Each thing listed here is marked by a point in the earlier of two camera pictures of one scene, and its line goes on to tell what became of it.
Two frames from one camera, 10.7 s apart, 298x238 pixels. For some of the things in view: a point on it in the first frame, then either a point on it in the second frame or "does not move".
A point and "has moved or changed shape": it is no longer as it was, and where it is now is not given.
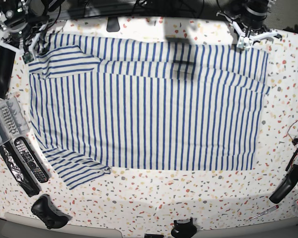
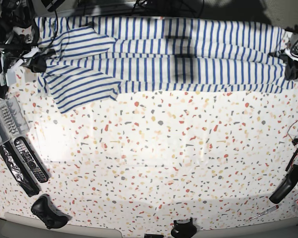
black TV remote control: (40, 175) does not move
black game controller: (44, 208) does not move
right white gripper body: (245, 41) → (295, 69)
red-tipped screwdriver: (270, 209) does not move
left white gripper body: (28, 55) → (37, 64)
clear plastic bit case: (7, 121) does not move
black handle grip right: (287, 184) does not move
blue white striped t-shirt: (103, 102) has moved or changed shape
